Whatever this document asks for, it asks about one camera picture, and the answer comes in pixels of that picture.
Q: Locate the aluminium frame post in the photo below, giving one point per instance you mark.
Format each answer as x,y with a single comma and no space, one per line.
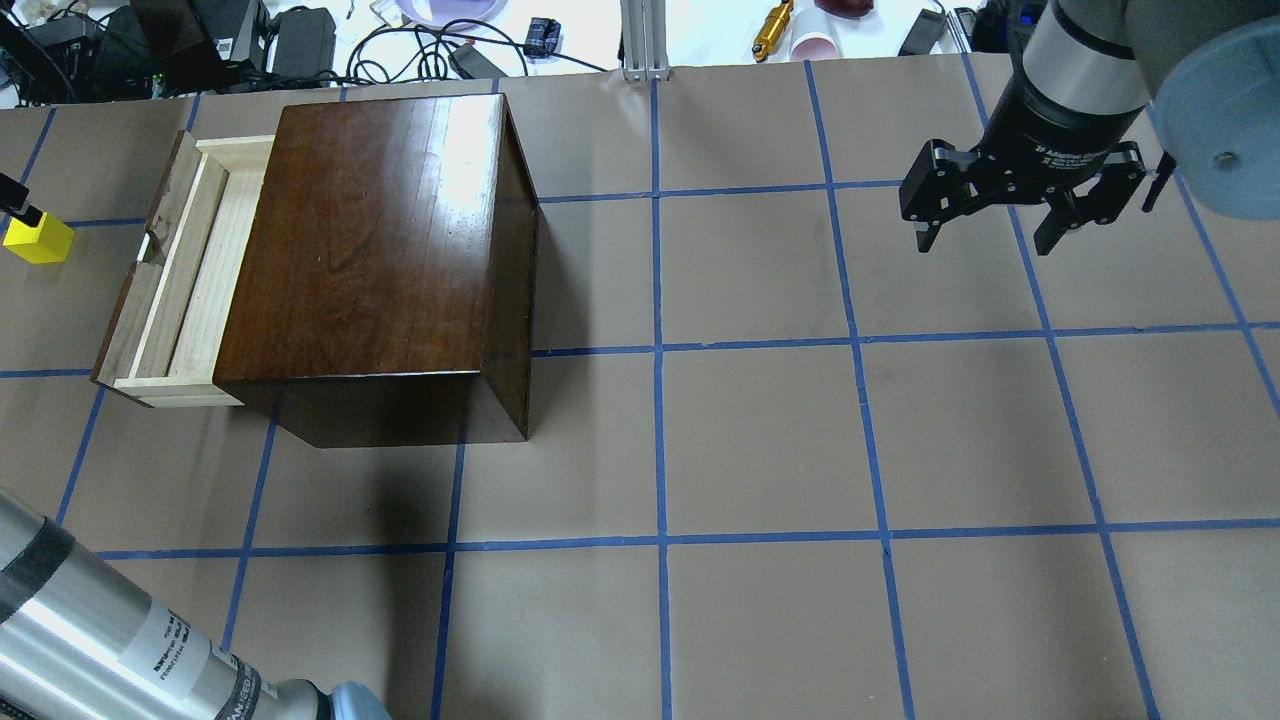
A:
644,41

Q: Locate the dark wooden drawer box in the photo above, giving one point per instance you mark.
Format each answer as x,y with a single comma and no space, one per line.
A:
385,294

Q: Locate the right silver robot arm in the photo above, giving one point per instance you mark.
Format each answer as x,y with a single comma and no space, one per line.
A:
1208,68

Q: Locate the black flat power brick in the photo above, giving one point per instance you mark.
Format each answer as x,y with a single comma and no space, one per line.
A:
303,46

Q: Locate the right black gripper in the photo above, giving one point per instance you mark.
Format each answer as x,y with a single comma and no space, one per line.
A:
1040,143

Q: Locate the purple plate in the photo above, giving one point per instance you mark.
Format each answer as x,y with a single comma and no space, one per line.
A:
435,14

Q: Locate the red mango fruit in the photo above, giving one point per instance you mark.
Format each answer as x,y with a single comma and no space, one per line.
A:
847,9

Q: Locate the small blue device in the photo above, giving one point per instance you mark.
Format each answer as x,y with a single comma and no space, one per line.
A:
543,38

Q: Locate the yellow block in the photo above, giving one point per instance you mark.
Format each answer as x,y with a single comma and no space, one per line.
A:
47,242

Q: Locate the pink cup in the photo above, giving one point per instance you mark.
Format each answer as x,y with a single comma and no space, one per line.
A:
814,44

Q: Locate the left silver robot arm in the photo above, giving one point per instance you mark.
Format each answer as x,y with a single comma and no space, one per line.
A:
80,641

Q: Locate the wooden drawer with white handle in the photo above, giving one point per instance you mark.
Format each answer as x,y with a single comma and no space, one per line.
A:
165,333

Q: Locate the gold cylinder tool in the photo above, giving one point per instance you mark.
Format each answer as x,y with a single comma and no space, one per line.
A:
771,31

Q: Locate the black power adapter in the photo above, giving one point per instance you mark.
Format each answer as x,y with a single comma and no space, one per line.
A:
924,33

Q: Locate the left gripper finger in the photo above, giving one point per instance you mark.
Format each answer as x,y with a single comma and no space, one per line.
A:
15,202

